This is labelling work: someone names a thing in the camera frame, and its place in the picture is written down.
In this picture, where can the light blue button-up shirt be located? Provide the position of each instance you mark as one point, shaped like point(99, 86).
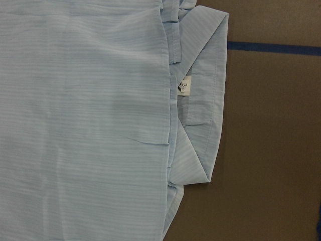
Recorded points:
point(108, 109)

